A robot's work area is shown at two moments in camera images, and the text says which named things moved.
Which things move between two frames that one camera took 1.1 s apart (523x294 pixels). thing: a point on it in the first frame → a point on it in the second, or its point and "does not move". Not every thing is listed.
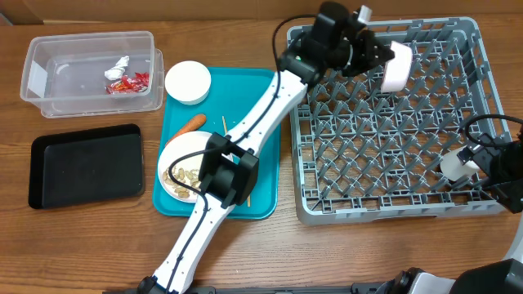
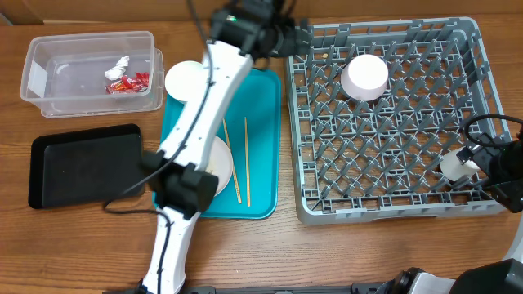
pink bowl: x=396 y=69 → x=364 y=77
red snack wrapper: x=127 y=85 does not move
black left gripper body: x=348 y=57 → x=285 y=46
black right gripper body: x=505 y=169 does not move
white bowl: x=188 y=82 does not move
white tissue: x=118 y=71 does not move
